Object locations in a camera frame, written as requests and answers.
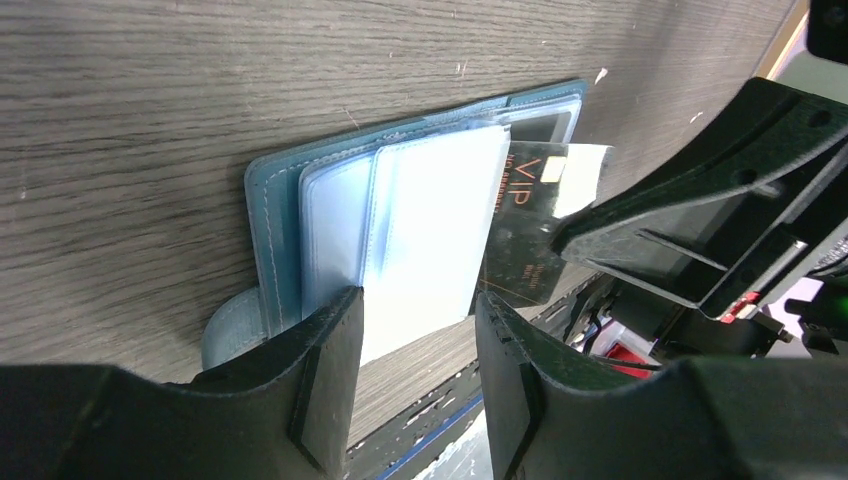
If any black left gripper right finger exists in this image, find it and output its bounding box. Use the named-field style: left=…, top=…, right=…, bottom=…
left=475, top=292, right=847, bottom=479

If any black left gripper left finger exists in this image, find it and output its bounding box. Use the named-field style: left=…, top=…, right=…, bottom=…
left=1, top=287, right=364, bottom=479

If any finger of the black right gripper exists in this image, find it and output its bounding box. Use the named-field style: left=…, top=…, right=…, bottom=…
left=551, top=78, right=847, bottom=312

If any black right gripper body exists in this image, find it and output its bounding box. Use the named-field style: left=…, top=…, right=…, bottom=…
left=596, top=198, right=848, bottom=362

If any black VIP credit card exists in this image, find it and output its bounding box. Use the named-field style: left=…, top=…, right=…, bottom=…
left=478, top=141, right=615, bottom=308

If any blue card holder wallet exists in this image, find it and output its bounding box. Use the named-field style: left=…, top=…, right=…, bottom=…
left=201, top=80, right=588, bottom=370

